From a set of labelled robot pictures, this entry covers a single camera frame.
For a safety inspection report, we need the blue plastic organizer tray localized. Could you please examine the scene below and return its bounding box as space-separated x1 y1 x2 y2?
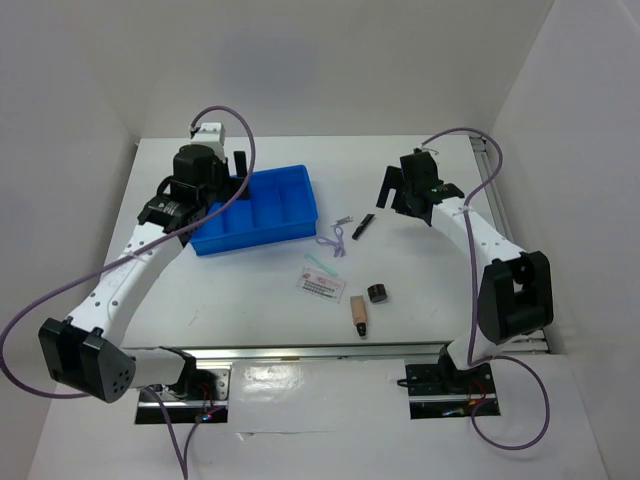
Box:
191 165 318 256

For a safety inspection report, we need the purple hair tie string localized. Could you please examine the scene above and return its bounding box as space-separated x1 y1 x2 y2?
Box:
315 224 348 258

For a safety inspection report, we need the dark brown cream jar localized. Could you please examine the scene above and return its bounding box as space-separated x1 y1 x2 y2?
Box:
367 283 388 304

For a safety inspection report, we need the mint green small brush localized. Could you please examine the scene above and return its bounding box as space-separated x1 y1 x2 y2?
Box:
305 254 339 277

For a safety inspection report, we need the makeup sticker card packet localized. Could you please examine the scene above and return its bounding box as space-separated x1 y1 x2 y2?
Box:
296 268 346 303

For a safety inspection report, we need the beige foundation bottle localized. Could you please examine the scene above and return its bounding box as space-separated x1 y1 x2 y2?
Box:
350 295 368 339

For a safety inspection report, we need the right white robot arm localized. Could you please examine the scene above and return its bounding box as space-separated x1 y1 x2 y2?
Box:
376 149 554 392

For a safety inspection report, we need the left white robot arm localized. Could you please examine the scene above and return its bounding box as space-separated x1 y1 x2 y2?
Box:
38 144 255 403

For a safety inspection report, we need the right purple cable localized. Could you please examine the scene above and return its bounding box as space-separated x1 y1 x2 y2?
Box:
420 126 551 450

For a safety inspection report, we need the purple cable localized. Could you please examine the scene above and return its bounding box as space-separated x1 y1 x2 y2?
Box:
420 126 551 450
0 105 257 480

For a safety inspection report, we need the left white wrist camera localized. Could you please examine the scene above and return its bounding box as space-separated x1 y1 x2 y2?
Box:
190 122 226 160

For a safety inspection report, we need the aluminium front rail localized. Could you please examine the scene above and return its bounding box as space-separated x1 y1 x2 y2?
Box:
119 341 451 364

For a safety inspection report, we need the aluminium rail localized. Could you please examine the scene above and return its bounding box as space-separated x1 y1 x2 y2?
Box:
119 341 451 364
469 136 549 355

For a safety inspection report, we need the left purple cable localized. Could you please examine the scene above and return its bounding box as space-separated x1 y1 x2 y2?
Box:
0 105 257 480

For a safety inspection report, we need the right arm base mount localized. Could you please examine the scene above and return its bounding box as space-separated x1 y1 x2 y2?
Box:
396 364 501 420

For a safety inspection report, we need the aluminium right rail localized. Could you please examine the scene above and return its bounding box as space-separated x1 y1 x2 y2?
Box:
469 136 549 355

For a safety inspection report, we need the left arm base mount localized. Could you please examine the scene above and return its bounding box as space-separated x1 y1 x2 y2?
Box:
151 362 232 424

